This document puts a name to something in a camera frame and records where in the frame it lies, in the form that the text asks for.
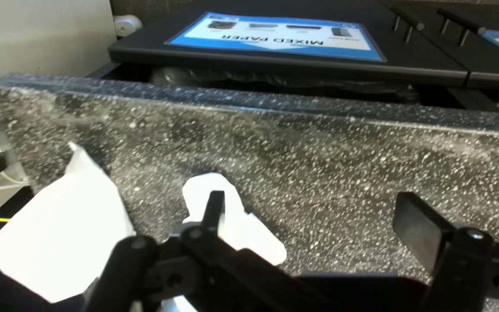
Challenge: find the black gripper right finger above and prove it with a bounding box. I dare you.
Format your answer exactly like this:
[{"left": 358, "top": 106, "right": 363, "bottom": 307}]
[{"left": 392, "top": 191, "right": 499, "bottom": 312}]

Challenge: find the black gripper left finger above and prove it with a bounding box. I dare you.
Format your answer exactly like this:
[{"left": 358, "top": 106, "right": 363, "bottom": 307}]
[{"left": 84, "top": 189, "right": 321, "bottom": 312}]

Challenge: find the white tissue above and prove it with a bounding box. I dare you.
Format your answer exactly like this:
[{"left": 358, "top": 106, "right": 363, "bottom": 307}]
[
  {"left": 0, "top": 140, "right": 138, "bottom": 305},
  {"left": 179, "top": 172, "right": 290, "bottom": 269}
]

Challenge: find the black bin with liner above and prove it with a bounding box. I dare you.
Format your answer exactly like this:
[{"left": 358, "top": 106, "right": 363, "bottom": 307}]
[{"left": 146, "top": 64, "right": 424, "bottom": 109}]

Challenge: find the black recycling bin lid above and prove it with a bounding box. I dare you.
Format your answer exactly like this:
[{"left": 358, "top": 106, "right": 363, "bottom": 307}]
[{"left": 108, "top": 0, "right": 499, "bottom": 114}]

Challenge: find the blue paper label up arrow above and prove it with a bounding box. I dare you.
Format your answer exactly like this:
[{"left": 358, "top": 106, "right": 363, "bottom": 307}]
[{"left": 167, "top": 10, "right": 389, "bottom": 64}]

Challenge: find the white printer wheel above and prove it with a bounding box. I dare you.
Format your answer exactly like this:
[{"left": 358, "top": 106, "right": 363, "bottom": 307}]
[{"left": 113, "top": 14, "right": 146, "bottom": 40}]

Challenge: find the large white office printer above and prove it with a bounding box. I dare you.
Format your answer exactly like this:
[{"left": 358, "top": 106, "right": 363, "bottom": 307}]
[{"left": 0, "top": 0, "right": 119, "bottom": 270}]

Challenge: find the black bin door handle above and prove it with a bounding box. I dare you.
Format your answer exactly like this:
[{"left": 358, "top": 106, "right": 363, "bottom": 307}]
[
  {"left": 437, "top": 7, "right": 483, "bottom": 49},
  {"left": 391, "top": 12, "right": 420, "bottom": 47}
]

